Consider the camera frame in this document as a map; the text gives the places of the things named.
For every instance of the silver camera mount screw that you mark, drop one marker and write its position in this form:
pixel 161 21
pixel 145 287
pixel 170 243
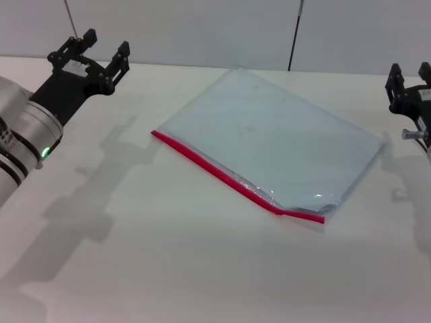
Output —
pixel 411 134

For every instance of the black vertical pole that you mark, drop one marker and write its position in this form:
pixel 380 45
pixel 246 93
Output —
pixel 294 40

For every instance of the clear document bag red zipper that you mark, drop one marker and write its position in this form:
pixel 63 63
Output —
pixel 262 134

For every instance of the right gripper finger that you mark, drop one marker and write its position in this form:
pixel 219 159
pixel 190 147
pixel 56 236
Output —
pixel 425 72
pixel 395 79

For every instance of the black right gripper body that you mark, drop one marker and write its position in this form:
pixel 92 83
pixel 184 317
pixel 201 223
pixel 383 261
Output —
pixel 422 107

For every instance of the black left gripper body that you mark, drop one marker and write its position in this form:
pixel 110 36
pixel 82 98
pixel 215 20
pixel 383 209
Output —
pixel 67 89

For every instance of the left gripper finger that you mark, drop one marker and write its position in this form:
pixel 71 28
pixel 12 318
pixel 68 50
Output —
pixel 119 64
pixel 78 42

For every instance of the thin grey rod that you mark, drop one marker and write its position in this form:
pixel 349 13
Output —
pixel 70 20

